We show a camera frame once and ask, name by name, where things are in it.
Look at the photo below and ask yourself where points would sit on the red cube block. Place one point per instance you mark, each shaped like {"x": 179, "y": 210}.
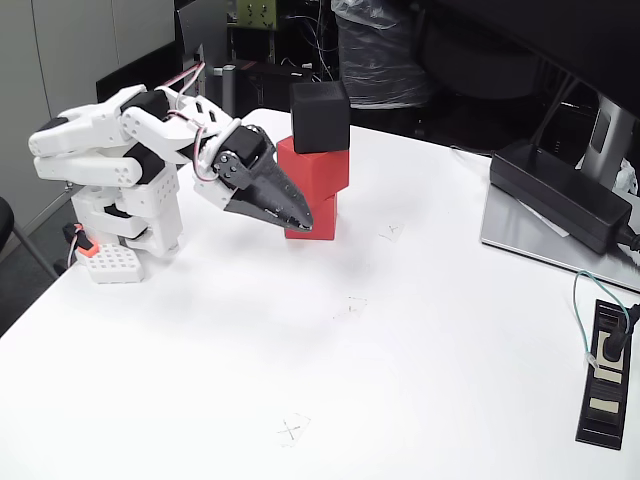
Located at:
{"x": 320, "y": 172}
{"x": 325, "y": 222}

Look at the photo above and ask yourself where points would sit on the black cube block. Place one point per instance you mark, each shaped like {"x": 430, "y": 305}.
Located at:
{"x": 320, "y": 117}

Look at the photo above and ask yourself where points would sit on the black equipment box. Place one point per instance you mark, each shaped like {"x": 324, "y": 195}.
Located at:
{"x": 270, "y": 85}

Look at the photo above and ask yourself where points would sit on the black flat panel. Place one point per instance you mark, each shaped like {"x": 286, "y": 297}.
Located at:
{"x": 150, "y": 70}

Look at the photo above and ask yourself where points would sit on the grey computer tower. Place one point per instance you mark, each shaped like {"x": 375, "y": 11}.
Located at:
{"x": 190, "y": 30}

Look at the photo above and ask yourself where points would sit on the green circuit board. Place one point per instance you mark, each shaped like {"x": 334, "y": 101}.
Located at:
{"x": 257, "y": 12}

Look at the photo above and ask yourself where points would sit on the white perforated clamp block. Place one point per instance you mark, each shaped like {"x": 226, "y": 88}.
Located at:
{"x": 115, "y": 265}

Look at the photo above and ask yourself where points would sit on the plastic-wrapped dark bin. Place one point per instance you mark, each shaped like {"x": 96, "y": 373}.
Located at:
{"x": 385, "y": 50}

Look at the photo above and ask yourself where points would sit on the silver monitor stand base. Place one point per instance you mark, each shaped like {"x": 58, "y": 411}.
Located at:
{"x": 510, "y": 225}

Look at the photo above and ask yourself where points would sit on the black chair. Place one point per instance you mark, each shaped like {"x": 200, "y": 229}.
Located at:
{"x": 5, "y": 220}

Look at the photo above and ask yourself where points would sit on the black power adapter brick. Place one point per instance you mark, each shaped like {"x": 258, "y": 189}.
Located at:
{"x": 555, "y": 195}

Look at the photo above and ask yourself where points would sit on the black monitor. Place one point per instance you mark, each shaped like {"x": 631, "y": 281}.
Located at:
{"x": 550, "y": 30}

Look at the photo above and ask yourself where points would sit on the silver monitor stand column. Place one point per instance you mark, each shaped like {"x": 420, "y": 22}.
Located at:
{"x": 605, "y": 135}

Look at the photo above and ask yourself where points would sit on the crumpled white plastic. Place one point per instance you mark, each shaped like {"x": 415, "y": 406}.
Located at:
{"x": 629, "y": 175}

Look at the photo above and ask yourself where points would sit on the black power plug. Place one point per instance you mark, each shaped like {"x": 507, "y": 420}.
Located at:
{"x": 612, "y": 347}

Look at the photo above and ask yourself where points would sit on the black power outlet strip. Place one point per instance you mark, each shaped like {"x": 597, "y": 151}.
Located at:
{"x": 602, "y": 425}

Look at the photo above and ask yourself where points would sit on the silver metal post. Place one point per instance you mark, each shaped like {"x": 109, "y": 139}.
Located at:
{"x": 227, "y": 92}

